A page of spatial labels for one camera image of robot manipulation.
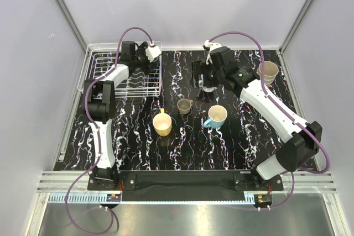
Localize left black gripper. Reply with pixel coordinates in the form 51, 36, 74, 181
132, 43, 159, 75

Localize white grey mug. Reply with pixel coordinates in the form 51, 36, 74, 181
202, 87, 216, 93

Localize beige small mug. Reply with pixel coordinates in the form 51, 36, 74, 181
177, 98, 194, 115

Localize light blue cup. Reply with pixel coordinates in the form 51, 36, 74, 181
203, 105, 227, 129

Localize yellow cup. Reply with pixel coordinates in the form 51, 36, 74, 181
153, 108, 172, 137

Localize tan beige tall cup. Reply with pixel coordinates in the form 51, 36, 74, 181
264, 61, 279, 77

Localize mint green cup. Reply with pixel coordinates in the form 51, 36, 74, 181
263, 76, 275, 84

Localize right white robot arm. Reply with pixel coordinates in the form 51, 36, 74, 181
191, 44, 322, 190

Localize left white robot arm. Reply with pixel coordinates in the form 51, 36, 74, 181
83, 41, 162, 190

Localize black marble pattern mat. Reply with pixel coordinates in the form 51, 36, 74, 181
52, 49, 317, 171

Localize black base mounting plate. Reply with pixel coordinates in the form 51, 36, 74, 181
87, 170, 284, 192

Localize left orange connector box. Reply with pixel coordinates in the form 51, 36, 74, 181
107, 193, 122, 202

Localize orange connector box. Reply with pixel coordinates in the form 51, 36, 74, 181
107, 193, 122, 202
255, 194, 273, 205

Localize right orange connector box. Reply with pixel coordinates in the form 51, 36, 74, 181
255, 194, 273, 205

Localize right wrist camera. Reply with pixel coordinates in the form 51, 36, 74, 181
203, 40, 222, 65

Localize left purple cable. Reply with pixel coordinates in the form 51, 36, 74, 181
65, 27, 155, 234

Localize purple cable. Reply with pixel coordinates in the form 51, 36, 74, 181
65, 27, 155, 234
210, 31, 331, 211

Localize white wire dish rack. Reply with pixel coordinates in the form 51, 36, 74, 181
77, 43, 162, 99

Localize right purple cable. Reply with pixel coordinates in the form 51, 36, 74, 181
210, 31, 331, 211

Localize slotted cable duct rail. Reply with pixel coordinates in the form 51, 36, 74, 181
49, 191, 255, 205

